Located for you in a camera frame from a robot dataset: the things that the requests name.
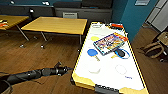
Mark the colourful board game box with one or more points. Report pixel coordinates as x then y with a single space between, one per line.
109 41

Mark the white round plate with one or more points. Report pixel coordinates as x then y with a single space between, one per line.
116 70

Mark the red orange tabletop game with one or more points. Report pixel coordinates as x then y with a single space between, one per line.
2 24

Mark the yellow air hockey table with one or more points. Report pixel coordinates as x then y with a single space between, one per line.
106 78

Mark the brown bag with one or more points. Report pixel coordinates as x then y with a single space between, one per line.
153 50

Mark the white bowl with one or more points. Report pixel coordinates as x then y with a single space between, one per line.
94 68

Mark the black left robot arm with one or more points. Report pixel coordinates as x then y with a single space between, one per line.
23 77

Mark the red orange game pieces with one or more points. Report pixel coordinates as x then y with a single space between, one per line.
115 25

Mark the dark grey sofa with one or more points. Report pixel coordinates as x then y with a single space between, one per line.
96 11
26 11

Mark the tan cardboard box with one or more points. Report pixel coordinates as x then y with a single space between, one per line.
163 36

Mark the yellow wall sign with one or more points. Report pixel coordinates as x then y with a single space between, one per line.
141 2

